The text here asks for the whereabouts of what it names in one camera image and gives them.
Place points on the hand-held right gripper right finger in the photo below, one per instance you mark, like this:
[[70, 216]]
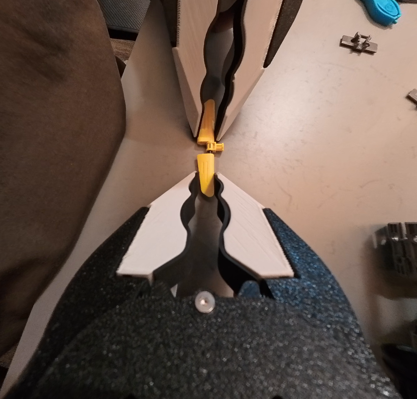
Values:
[[254, 242]]

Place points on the yellow toy panel piece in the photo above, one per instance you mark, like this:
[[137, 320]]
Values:
[[206, 174]]

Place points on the blue plastic brick separator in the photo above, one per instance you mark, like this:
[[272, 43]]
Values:
[[381, 8]]

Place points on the black yellow toy tracked vehicle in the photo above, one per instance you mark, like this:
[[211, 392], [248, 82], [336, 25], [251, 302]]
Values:
[[395, 249]]

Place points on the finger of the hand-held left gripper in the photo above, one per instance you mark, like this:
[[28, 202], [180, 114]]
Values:
[[257, 31], [192, 31]]

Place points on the yellow toy blade with pin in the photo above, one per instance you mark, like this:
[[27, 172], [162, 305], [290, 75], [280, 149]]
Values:
[[207, 122]]

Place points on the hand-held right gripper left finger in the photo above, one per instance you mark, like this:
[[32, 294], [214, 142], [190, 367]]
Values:
[[156, 242]]

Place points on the grey toy track link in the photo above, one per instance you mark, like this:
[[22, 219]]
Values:
[[413, 97], [358, 44]]

